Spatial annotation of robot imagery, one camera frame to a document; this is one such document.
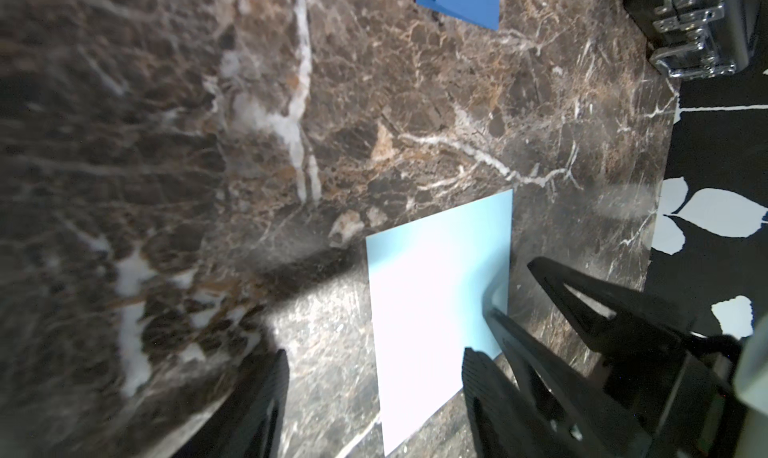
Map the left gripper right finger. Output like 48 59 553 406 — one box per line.
462 348 575 457

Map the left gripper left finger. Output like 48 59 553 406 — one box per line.
174 350 290 458

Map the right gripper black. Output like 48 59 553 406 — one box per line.
483 257 747 457

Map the white square paper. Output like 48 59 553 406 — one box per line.
365 191 513 454

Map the black case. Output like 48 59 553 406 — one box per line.
623 0 763 81

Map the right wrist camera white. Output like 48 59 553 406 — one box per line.
730 331 768 458

